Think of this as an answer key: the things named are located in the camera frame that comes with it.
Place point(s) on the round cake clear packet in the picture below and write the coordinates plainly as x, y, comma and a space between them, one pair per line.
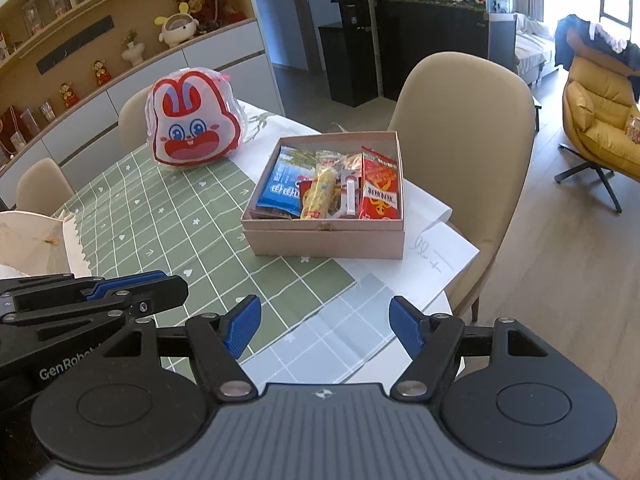
352, 161

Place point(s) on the white printed table cover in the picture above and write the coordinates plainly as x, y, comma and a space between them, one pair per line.
425, 205

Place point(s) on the white vase with plant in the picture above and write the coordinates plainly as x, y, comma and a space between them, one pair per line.
133, 52

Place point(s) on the brown monkey plush toy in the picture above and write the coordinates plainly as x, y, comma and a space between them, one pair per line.
210, 7

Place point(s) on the blue snack packet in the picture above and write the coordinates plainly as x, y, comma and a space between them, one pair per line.
285, 180

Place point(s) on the dark brown snack packet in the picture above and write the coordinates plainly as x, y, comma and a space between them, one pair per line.
272, 214

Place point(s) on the dark jacket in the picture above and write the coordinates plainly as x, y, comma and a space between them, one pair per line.
580, 40

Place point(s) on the beige dining chair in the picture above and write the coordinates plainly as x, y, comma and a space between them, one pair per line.
42, 185
450, 110
132, 120

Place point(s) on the white handwritten paper sheet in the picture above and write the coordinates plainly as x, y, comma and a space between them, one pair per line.
440, 260

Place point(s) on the red sausage stick packet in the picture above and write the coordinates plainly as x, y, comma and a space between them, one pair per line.
350, 197

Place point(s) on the black sideboard cabinet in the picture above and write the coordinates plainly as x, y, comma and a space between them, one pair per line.
430, 50

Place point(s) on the white sofa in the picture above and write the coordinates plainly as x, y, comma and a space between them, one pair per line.
532, 50

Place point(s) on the white rabbit plush toy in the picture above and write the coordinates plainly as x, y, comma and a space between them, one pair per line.
176, 27

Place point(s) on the wooden wall cabinet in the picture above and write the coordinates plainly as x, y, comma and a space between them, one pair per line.
210, 65

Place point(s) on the red foil snack packet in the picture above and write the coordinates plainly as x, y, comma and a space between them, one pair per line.
381, 185

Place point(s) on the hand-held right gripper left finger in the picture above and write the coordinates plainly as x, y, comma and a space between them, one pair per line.
242, 325

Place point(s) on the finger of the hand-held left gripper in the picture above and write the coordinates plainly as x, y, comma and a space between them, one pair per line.
160, 295
125, 282

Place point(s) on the black oblong bar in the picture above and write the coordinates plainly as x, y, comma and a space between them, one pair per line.
75, 45

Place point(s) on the black water dispenser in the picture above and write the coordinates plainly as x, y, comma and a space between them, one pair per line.
347, 60

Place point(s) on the long yellow biscuit packet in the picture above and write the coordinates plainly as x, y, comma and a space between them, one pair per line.
322, 190

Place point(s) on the rabbit face snack bag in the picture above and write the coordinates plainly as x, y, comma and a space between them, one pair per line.
190, 125

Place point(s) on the yellow lounge chair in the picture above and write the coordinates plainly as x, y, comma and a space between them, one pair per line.
600, 110

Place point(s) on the red monkey figurine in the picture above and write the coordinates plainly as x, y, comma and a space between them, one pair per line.
101, 75
69, 96

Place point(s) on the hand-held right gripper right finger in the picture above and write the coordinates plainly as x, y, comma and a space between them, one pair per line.
407, 325

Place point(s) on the small snack jar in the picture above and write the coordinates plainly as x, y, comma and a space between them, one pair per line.
633, 130

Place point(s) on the pink cardboard box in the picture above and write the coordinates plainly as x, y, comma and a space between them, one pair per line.
325, 245

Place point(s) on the white paper bag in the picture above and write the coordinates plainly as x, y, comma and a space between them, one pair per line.
30, 240

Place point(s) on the small clear display case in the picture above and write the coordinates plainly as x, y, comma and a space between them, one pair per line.
46, 112

